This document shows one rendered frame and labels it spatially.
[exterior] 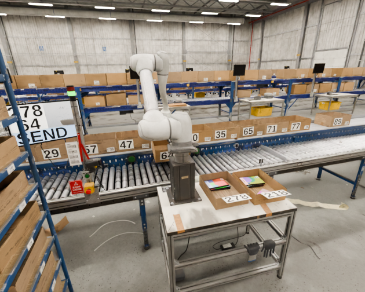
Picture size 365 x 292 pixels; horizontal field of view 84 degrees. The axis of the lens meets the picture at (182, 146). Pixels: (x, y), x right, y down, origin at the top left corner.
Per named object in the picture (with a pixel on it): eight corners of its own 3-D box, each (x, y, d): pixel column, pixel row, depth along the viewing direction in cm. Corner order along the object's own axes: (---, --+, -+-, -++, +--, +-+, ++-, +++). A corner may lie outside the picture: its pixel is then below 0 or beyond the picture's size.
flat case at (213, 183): (229, 186, 178) (229, 184, 177) (209, 189, 173) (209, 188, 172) (222, 178, 190) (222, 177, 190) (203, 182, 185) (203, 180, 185)
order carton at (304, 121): (287, 132, 289) (289, 121, 283) (273, 127, 316) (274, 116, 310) (309, 130, 299) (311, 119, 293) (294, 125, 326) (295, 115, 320)
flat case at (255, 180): (265, 183, 180) (265, 182, 179) (245, 186, 177) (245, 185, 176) (256, 176, 192) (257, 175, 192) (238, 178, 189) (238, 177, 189)
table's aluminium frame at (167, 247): (171, 309, 158) (167, 236, 133) (161, 249, 211) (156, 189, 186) (283, 278, 179) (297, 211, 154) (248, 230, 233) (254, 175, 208)
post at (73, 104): (86, 204, 176) (62, 102, 145) (87, 201, 180) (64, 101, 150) (100, 202, 179) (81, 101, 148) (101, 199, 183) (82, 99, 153)
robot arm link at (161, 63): (166, 72, 183) (152, 71, 179) (167, 50, 174) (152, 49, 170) (170, 75, 173) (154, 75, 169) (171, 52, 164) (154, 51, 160)
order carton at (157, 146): (154, 163, 217) (154, 150, 207) (151, 146, 240) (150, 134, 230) (190, 158, 227) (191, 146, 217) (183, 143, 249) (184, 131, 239)
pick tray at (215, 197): (215, 210, 153) (215, 199, 149) (199, 184, 187) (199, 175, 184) (248, 203, 159) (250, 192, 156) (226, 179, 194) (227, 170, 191)
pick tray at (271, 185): (254, 205, 157) (255, 194, 153) (231, 181, 192) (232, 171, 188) (285, 199, 163) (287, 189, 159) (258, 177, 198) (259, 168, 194)
